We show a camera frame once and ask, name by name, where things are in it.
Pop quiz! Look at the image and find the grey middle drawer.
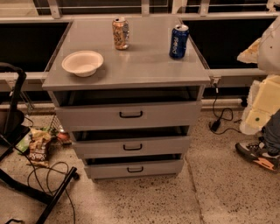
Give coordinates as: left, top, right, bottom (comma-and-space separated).
73, 136, 191, 158

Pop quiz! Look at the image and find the grey drawer cabinet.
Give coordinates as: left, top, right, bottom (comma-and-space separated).
41, 15, 212, 180

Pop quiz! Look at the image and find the grey orange sneaker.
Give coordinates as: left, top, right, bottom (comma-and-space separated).
235, 142, 280, 172

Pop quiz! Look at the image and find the grey top drawer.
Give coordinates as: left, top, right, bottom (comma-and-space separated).
56, 101, 201, 131

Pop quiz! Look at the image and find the brown chip bag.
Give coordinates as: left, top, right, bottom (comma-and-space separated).
28, 129, 52, 168

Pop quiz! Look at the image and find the grey drawer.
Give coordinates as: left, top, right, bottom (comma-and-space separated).
85, 159, 184, 179
73, 136, 191, 158
56, 101, 201, 131

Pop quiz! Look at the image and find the blue pepsi can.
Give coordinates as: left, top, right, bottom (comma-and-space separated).
169, 24, 189, 60

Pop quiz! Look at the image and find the black power adapter cable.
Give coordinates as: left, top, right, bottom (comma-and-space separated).
207, 86, 243, 136

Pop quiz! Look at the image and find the grey bottom drawer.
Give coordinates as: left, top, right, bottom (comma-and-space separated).
85, 159, 184, 179

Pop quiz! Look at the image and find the black metal stand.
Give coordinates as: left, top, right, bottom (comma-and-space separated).
0, 61, 79, 224

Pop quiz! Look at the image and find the black floor cable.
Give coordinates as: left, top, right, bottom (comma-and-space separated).
13, 145, 77, 224

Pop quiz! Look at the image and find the orange patterned soda can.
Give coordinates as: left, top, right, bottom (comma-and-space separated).
112, 17, 130, 50

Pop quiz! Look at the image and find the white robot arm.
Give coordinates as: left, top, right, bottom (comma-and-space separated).
237, 16, 280, 135

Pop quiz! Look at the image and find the green snack bag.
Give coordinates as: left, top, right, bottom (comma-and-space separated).
16, 132, 32, 154

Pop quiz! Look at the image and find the white paper bowl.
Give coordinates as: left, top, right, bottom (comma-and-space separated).
61, 51, 104, 77

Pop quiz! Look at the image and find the red small object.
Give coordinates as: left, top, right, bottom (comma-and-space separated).
57, 132, 71, 144

